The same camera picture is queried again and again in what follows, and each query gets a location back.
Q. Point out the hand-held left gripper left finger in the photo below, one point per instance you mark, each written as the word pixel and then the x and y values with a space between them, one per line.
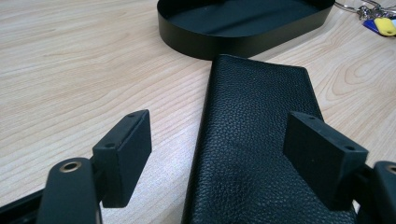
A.
pixel 124 161

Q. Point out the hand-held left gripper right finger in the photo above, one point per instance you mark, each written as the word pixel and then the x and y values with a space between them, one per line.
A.
pixel 323 161

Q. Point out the black leather wallet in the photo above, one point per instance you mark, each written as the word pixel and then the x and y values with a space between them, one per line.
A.
pixel 249 124

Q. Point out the bunch of coloured key tags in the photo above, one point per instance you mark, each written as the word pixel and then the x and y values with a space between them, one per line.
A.
pixel 384 26

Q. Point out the black oval tray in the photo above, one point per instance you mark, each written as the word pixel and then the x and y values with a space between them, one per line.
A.
pixel 236 18

